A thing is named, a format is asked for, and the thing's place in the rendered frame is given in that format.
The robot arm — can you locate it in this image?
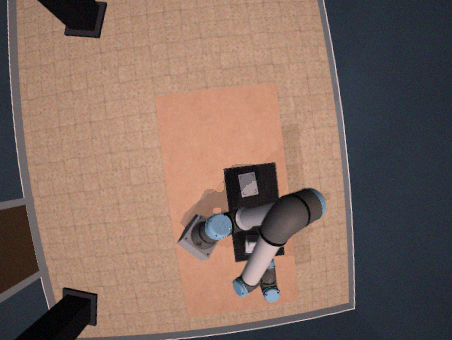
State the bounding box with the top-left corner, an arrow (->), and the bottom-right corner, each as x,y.
191,188 -> 326,302

